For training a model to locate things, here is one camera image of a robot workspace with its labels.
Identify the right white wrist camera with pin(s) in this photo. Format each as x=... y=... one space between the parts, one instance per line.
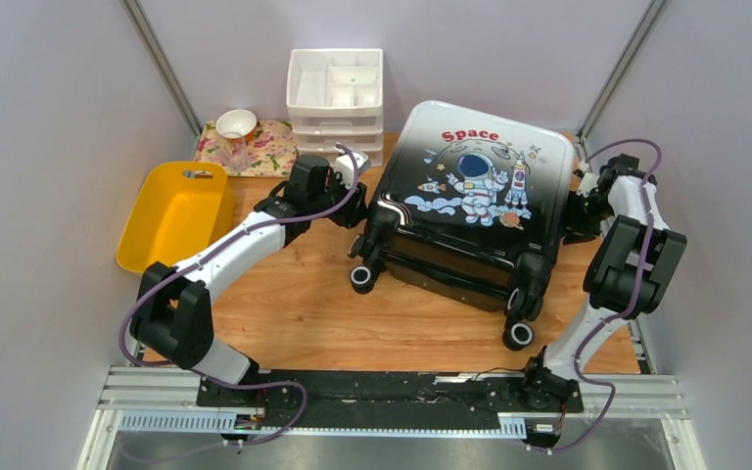
x=589 y=180

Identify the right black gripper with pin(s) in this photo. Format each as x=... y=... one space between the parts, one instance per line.
x=577 y=230

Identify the white orange bowl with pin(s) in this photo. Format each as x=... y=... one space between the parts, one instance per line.
x=237 y=125

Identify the floral serving tray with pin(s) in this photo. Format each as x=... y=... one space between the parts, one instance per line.
x=273 y=149

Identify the clear drinking glass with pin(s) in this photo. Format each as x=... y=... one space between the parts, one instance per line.
x=236 y=156

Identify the white plastic drawer organizer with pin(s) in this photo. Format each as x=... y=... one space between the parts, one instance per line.
x=337 y=96

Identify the yellow plastic basket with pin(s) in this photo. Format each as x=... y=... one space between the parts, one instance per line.
x=181 y=209

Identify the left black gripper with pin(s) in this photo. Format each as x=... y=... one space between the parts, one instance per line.
x=357 y=210

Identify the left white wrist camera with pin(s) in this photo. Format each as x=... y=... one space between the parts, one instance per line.
x=349 y=167

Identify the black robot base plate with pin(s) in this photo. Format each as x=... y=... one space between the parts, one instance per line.
x=392 y=401

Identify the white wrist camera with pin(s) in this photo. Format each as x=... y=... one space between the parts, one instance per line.
x=349 y=167
x=589 y=180

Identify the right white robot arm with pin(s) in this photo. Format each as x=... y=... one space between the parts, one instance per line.
x=628 y=276

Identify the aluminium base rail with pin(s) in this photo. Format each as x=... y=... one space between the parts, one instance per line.
x=164 y=400

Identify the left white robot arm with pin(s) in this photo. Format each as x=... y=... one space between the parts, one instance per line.
x=172 y=315

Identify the white black space suitcase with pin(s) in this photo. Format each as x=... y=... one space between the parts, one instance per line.
x=470 y=206

